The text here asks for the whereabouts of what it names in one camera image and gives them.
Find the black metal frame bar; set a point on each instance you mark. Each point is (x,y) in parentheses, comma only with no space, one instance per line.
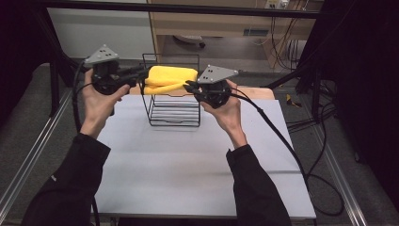
(188,8)

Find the yellow and black tool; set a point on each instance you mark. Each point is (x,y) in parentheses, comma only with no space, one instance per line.
(292,101)

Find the white power strip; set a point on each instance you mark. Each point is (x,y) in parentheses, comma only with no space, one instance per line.
(277,3)

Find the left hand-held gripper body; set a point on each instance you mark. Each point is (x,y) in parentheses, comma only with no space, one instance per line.
(105,75)

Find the yellow towel with black edge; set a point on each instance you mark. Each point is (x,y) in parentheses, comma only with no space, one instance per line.
(171,78)

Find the white panel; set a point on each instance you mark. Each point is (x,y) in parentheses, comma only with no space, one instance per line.
(100,31)

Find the person's left hand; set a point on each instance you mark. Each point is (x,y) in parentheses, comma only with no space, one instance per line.
(98,106)

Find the aluminium rail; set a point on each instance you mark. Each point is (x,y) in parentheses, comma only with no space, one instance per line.
(342,175)
(34,150)

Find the black metal stand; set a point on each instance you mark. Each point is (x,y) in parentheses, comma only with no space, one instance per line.
(54,88)

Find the person's right hand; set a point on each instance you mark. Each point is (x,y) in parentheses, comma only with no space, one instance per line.
(230,116)

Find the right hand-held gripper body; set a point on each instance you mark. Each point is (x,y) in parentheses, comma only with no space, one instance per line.
(216,84)

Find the wooden desk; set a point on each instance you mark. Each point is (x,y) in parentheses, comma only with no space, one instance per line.
(226,25)

